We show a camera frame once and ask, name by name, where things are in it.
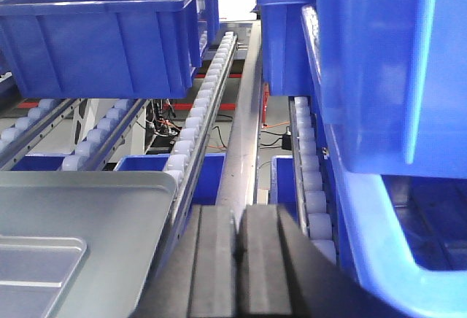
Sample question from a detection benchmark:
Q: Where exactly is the blue bin below centre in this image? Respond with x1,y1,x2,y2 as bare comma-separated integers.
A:
113,152,226,206

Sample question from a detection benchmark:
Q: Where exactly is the right steel divider beam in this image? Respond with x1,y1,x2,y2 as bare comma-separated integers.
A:
216,21,263,222

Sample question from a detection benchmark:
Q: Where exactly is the large grey base tray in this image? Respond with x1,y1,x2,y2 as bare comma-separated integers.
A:
1,171,176,317

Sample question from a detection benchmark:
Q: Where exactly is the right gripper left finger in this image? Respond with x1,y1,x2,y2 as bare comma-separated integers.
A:
134,206,236,317

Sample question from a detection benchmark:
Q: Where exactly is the blue bin far right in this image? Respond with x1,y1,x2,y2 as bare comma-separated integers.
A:
257,0,316,96

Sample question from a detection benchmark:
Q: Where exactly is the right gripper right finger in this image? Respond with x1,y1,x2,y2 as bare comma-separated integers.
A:
238,205,383,317

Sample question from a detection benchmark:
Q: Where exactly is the silver ribbed metal tray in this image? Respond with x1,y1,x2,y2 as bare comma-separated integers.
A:
1,236,87,317

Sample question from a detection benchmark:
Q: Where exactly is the blue bin lower right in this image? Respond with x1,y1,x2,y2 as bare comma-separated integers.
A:
269,155,298,224

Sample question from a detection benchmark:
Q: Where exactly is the far right roller rail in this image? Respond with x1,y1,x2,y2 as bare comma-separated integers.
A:
289,96,337,264

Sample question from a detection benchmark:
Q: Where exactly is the large blue bin on rollers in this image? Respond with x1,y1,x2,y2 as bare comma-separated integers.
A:
1,0,219,98

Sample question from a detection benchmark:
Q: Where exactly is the right white roller rail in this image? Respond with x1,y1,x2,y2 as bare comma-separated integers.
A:
153,31,237,273

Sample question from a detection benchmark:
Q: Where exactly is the blue bin near right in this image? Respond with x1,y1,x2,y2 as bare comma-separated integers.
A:
303,0,466,317

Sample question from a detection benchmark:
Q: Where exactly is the blue bin lower left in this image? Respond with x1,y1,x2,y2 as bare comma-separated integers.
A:
12,154,66,171

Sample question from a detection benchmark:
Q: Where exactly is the red metal floor frame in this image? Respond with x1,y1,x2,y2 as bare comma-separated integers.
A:
14,73,271,128

